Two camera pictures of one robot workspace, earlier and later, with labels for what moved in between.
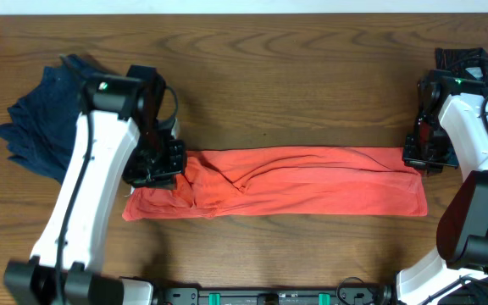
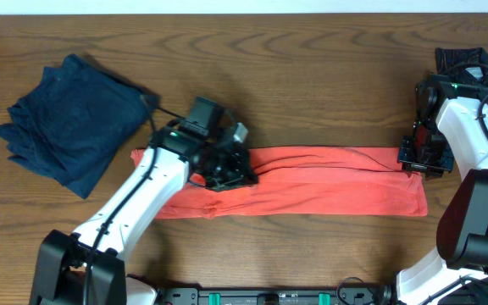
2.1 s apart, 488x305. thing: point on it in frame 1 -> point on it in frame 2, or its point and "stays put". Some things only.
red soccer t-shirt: [284, 182] stays put
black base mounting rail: [191, 296] stays put
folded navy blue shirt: [40, 126] stays put
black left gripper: [167, 175] -> [241, 164]
